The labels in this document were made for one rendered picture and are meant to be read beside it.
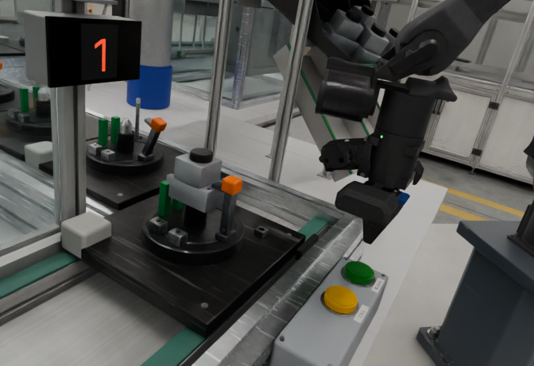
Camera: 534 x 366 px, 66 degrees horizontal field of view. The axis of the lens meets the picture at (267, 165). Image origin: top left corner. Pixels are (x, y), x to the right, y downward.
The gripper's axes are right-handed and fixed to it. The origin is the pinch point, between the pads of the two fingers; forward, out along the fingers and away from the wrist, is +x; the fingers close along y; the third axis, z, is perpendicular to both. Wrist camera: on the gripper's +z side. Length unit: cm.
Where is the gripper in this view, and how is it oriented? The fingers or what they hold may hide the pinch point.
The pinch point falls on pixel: (373, 219)
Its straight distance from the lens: 55.4
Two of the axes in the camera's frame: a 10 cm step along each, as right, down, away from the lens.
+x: -1.5, 9.2, 3.7
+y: -5.0, 2.5, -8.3
